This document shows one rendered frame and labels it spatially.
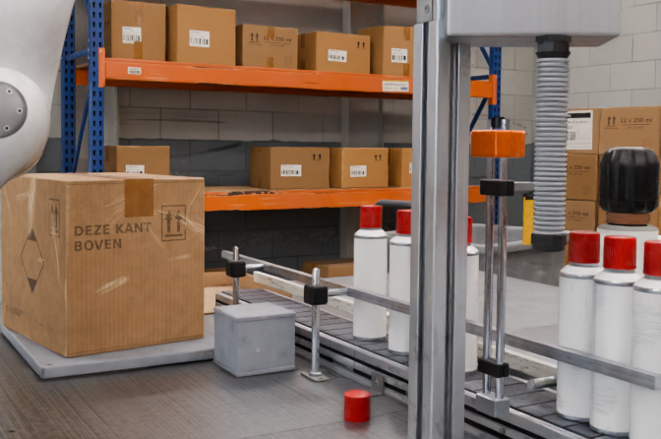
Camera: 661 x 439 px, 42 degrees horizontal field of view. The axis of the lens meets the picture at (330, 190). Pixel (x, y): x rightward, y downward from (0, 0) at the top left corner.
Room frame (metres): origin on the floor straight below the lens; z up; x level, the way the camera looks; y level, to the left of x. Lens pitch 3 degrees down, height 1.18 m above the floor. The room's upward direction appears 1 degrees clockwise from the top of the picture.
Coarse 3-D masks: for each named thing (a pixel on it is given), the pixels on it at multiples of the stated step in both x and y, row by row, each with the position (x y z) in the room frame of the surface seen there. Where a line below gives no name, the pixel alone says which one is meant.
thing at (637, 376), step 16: (224, 256) 1.73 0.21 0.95; (240, 256) 1.67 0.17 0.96; (272, 272) 1.54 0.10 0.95; (288, 272) 1.48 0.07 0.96; (352, 288) 1.30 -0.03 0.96; (384, 304) 1.22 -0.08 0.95; (400, 304) 1.19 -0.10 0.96; (480, 336) 1.04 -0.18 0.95; (512, 336) 0.99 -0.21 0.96; (544, 352) 0.94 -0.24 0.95; (560, 352) 0.92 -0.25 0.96; (576, 352) 0.90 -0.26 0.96; (592, 368) 0.88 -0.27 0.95; (608, 368) 0.86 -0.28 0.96; (624, 368) 0.85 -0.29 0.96; (640, 368) 0.84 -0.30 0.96; (640, 384) 0.83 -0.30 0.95; (656, 384) 0.81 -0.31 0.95
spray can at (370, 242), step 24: (360, 216) 1.33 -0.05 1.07; (360, 240) 1.31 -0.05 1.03; (384, 240) 1.32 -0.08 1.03; (360, 264) 1.31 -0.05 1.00; (384, 264) 1.32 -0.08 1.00; (384, 288) 1.32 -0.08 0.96; (360, 312) 1.31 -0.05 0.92; (384, 312) 1.32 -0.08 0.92; (360, 336) 1.31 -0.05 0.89; (384, 336) 1.32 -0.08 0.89
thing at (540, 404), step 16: (256, 288) 1.78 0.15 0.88; (288, 304) 1.61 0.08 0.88; (304, 304) 1.61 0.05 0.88; (304, 320) 1.46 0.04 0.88; (320, 320) 1.46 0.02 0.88; (336, 320) 1.46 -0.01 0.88; (336, 336) 1.34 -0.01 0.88; (352, 336) 1.34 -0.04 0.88; (384, 352) 1.24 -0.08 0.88; (464, 384) 1.07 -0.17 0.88; (480, 384) 1.08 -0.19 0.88; (512, 384) 1.08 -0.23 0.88; (512, 400) 1.01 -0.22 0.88; (528, 400) 1.01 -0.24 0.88; (544, 400) 1.01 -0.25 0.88; (544, 416) 0.95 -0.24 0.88; (576, 432) 0.90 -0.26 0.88; (592, 432) 0.90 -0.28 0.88
